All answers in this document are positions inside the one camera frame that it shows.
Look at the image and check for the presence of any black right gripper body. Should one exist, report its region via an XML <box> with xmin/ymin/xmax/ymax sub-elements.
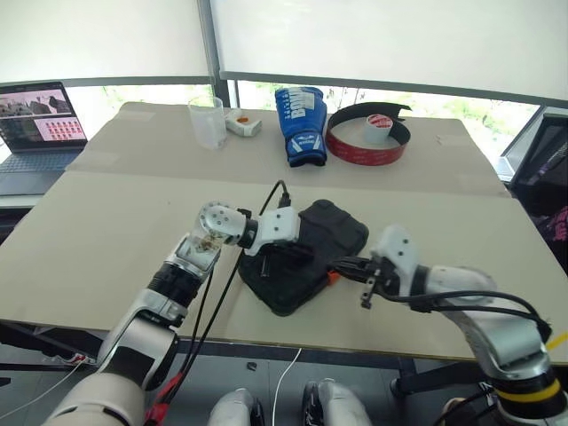
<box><xmin>360</xmin><ymin>256</ymin><xmax>401</xmax><ymax>310</ymax></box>

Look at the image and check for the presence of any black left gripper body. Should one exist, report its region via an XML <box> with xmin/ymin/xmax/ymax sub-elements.
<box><xmin>261</xmin><ymin>241</ymin><xmax>297</xmax><ymax>278</ymax></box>

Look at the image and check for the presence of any black pouch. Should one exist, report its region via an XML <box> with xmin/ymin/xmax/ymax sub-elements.
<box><xmin>238</xmin><ymin>199</ymin><xmax>371</xmax><ymax>318</ymax></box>

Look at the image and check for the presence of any red black tape strip coil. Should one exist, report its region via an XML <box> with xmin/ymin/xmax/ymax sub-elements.
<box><xmin>324</xmin><ymin>101</ymin><xmax>414</xmax><ymax>167</ymax></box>

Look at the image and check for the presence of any blue boxing glove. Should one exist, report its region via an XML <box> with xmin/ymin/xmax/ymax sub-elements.
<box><xmin>273</xmin><ymin>86</ymin><xmax>329</xmax><ymax>169</ymax></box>

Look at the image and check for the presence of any small white box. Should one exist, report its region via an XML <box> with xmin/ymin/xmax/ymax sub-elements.
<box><xmin>223</xmin><ymin>109</ymin><xmax>264</xmax><ymax>138</ymax></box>

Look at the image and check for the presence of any grey rounded robot foot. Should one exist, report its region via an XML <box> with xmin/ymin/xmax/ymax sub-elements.
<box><xmin>207</xmin><ymin>387</ymin><xmax>266</xmax><ymax>426</ymax></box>
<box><xmin>302</xmin><ymin>377</ymin><xmax>373</xmax><ymax>426</ymax></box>

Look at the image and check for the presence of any white red tape roll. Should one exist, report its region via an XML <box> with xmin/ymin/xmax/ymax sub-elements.
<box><xmin>363</xmin><ymin>114</ymin><xmax>393</xmax><ymax>145</ymax></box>

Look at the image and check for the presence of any clear plastic measuring cup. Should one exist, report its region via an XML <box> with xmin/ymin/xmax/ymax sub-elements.
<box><xmin>186</xmin><ymin>96</ymin><xmax>229</xmax><ymax>150</ymax></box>

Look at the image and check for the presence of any pink patterned black cloth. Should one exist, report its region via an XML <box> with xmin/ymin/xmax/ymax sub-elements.
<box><xmin>530</xmin><ymin>205</ymin><xmax>568</xmax><ymax>244</ymax></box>

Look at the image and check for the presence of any white power strip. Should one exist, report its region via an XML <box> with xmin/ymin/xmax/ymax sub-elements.
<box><xmin>56</xmin><ymin>351</ymin><xmax>98</xmax><ymax>366</ymax></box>

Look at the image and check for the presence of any grey open laptop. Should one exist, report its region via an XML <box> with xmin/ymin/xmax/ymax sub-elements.
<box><xmin>0</xmin><ymin>81</ymin><xmax>91</xmax><ymax>197</ymax></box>

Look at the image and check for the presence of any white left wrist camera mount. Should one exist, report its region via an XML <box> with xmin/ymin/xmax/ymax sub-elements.
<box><xmin>242</xmin><ymin>208</ymin><xmax>303</xmax><ymax>258</ymax></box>

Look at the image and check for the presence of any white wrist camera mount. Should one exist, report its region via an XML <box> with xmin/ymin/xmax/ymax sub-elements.
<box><xmin>369</xmin><ymin>224</ymin><xmax>421</xmax><ymax>297</ymax></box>
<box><xmin>242</xmin><ymin>208</ymin><xmax>303</xmax><ymax>258</ymax></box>

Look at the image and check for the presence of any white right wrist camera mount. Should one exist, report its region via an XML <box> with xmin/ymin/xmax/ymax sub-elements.
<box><xmin>369</xmin><ymin>224</ymin><xmax>421</xmax><ymax>297</ymax></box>

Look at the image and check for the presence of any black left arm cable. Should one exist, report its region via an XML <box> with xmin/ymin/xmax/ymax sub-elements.
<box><xmin>144</xmin><ymin>178</ymin><xmax>293</xmax><ymax>426</ymax></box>

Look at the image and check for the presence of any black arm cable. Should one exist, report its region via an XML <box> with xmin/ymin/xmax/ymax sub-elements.
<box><xmin>380</xmin><ymin>287</ymin><xmax>554</xmax><ymax>332</ymax></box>
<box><xmin>144</xmin><ymin>178</ymin><xmax>293</xmax><ymax>426</ymax></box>

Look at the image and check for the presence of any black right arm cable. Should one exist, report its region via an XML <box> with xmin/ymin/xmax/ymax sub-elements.
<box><xmin>380</xmin><ymin>287</ymin><xmax>554</xmax><ymax>332</ymax></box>

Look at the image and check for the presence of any white floor cable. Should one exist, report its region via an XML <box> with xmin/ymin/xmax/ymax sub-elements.
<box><xmin>272</xmin><ymin>347</ymin><xmax>304</xmax><ymax>426</ymax></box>

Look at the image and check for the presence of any grey window frame post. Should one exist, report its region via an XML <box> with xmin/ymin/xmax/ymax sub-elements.
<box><xmin>196</xmin><ymin>0</ymin><xmax>240</xmax><ymax>108</ymax></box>

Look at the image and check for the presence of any black table frame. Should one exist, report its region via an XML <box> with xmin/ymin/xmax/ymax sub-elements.
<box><xmin>0</xmin><ymin>319</ymin><xmax>108</xmax><ymax>361</ymax></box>

